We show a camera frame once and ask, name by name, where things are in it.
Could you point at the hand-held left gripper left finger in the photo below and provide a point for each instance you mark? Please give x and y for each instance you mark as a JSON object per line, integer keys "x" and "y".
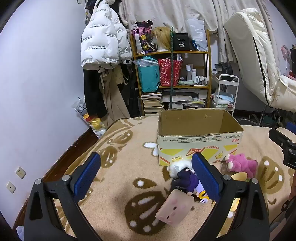
{"x": 89, "y": 173}

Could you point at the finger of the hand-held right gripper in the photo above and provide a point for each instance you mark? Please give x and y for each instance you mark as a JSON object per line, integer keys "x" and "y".
{"x": 278, "y": 137}

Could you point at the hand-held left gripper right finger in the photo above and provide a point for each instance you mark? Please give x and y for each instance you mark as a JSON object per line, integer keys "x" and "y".
{"x": 205, "y": 176}

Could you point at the purple plush doll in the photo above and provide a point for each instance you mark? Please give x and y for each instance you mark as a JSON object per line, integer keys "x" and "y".
{"x": 187, "y": 179}

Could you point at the printed cardboard box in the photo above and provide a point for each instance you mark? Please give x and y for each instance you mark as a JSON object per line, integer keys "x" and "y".
{"x": 198, "y": 143}

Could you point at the yellow plush toy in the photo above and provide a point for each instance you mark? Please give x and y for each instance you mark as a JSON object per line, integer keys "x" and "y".
{"x": 239, "y": 177}

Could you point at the pink plush bear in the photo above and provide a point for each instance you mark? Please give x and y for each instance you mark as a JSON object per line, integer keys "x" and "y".
{"x": 242, "y": 163}

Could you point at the pink square plush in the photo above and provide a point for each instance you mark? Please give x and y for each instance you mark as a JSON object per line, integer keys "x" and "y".
{"x": 173, "y": 206}

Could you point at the beige patterned blanket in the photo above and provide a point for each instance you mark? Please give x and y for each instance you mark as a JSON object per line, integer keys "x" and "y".
{"x": 129, "y": 162}

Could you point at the plastic bag of toys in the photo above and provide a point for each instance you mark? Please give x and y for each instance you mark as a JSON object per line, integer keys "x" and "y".
{"x": 92, "y": 120}

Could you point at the folded blue white cloth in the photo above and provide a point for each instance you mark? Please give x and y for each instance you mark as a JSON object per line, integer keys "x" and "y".
{"x": 223, "y": 98}

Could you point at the white trolley cart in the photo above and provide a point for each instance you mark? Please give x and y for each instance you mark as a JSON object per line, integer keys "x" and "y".
{"x": 227, "y": 78}

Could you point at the pile of papers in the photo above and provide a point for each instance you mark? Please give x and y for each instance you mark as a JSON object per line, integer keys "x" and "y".
{"x": 185, "y": 99}

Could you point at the beige hanging pants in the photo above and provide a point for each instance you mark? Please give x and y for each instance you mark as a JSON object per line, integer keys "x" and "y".
{"x": 113, "y": 97}

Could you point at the black hanging garment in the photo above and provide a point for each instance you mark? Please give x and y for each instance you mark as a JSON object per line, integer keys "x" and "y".
{"x": 92, "y": 92}

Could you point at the black bag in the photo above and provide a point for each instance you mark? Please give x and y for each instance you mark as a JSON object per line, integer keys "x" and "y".
{"x": 223, "y": 68}

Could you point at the stack of books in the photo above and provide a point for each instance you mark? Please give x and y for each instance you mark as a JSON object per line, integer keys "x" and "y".
{"x": 151, "y": 103}

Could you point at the row of cosmetic bottles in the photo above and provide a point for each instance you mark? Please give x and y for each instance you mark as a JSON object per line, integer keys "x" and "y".
{"x": 196, "y": 77}

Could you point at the cream folding mattress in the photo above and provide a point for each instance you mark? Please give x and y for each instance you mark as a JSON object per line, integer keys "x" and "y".
{"x": 245, "y": 41}

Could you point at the red patterned bag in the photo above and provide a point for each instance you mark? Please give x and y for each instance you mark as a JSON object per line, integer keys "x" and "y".
{"x": 168, "y": 71}

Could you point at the green pole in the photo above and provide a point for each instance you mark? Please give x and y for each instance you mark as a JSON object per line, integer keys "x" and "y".
{"x": 172, "y": 69}

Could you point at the teal tote bag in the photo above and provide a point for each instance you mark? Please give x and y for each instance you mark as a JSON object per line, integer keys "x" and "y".
{"x": 148, "y": 74}

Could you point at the yellow wooden shelf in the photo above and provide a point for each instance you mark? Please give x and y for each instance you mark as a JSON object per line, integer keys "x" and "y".
{"x": 185, "y": 52}

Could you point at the white plastic bag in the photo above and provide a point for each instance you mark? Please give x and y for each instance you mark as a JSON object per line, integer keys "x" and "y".
{"x": 196, "y": 32}

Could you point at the white puffer jacket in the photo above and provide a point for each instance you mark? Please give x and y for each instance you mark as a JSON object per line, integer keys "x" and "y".
{"x": 99, "y": 39}

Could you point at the black cardboard box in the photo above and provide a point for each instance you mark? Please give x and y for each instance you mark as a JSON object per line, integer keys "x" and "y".
{"x": 181, "y": 42}

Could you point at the patterned purple bag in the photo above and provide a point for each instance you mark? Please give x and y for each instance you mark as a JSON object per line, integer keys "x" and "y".
{"x": 143, "y": 37}

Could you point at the blonde wig head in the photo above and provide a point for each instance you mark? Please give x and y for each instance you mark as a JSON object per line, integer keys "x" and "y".
{"x": 161, "y": 34}

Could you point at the patterned curtain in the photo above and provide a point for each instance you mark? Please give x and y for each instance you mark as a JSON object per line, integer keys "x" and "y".
{"x": 175, "y": 11}

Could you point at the white wall socket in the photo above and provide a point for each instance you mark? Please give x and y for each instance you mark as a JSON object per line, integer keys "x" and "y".
{"x": 10, "y": 187}
{"x": 20, "y": 172}

